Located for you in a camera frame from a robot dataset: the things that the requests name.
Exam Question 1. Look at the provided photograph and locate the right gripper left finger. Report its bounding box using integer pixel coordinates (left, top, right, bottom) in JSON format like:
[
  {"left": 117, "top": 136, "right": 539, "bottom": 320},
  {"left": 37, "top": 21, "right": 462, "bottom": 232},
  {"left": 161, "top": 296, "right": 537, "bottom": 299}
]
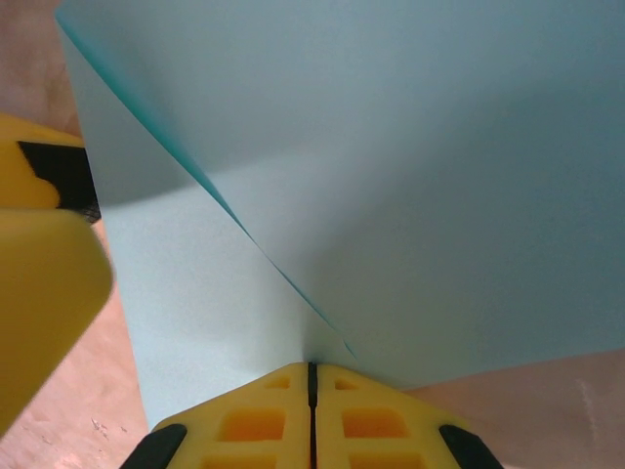
[{"left": 124, "top": 361, "right": 313, "bottom": 469}]

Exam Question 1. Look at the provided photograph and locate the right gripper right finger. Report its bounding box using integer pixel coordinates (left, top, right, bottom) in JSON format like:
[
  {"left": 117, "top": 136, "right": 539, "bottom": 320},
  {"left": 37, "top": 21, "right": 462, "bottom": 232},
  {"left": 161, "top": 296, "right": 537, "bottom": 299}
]
[{"left": 311, "top": 362, "right": 499, "bottom": 469}]

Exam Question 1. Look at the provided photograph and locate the light blue paper sheet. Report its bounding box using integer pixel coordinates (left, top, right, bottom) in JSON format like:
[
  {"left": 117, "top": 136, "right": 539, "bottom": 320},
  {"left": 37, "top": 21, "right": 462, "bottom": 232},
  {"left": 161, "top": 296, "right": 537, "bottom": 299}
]
[{"left": 53, "top": 0, "right": 625, "bottom": 431}]

